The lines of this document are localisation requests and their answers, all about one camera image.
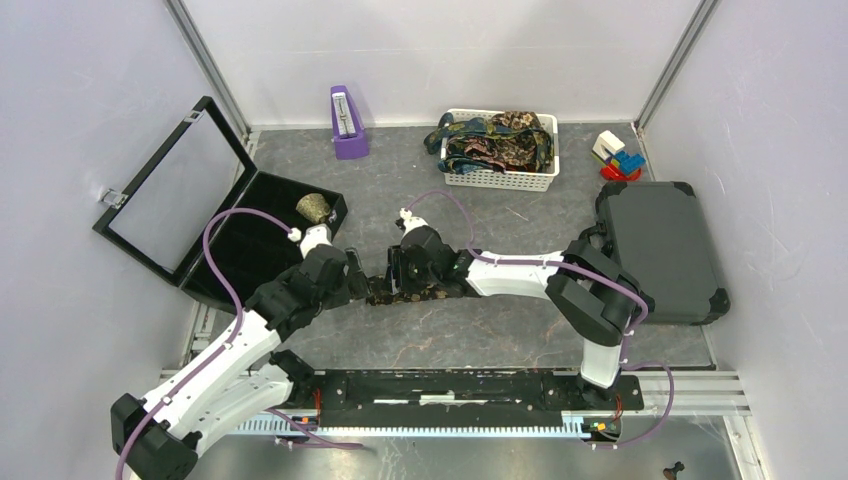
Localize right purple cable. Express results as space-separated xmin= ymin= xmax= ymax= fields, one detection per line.
xmin=405 ymin=190 xmax=676 ymax=450

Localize small black knob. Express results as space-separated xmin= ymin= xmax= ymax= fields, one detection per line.
xmin=662 ymin=461 xmax=685 ymax=480

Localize purple metronome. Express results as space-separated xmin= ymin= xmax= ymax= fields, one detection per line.
xmin=330 ymin=85 xmax=370 ymax=160

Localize black display box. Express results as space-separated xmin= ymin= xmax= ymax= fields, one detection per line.
xmin=93 ymin=96 xmax=348 ymax=313

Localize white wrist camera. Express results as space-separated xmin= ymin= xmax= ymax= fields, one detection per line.
xmin=397 ymin=208 xmax=431 ymax=246
xmin=287 ymin=224 xmax=332 ymax=258

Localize black gold floral tie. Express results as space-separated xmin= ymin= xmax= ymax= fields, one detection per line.
xmin=365 ymin=275 xmax=464 ymax=306

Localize white perforated basket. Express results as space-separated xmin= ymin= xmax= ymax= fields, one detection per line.
xmin=435 ymin=108 xmax=561 ymax=192

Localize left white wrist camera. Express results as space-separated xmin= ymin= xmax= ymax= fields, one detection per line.
xmin=287 ymin=224 xmax=332 ymax=258

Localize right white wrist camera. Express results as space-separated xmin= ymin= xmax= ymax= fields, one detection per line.
xmin=397 ymin=208 xmax=431 ymax=246

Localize purple cable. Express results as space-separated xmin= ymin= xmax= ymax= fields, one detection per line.
xmin=405 ymin=190 xmax=676 ymax=450
xmin=114 ymin=207 xmax=366 ymax=480

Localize pile of patterned ties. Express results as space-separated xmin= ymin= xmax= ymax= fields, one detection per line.
xmin=423 ymin=111 xmax=555 ymax=175

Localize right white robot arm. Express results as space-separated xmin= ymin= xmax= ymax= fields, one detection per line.
xmin=374 ymin=226 xmax=650 ymax=408

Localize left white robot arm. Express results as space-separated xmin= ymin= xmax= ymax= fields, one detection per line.
xmin=110 ymin=244 xmax=369 ymax=479

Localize rolled gold tie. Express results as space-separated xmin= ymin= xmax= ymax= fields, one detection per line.
xmin=295 ymin=192 xmax=332 ymax=225

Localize dark grey hard case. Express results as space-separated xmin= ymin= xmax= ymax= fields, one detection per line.
xmin=594 ymin=181 xmax=731 ymax=326

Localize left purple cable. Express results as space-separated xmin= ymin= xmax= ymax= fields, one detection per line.
xmin=114 ymin=207 xmax=366 ymax=480

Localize colourful toy blocks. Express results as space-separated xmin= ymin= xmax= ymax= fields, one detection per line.
xmin=591 ymin=130 xmax=646 ymax=182

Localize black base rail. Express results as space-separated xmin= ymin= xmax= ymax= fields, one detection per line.
xmin=283 ymin=368 xmax=645 ymax=429

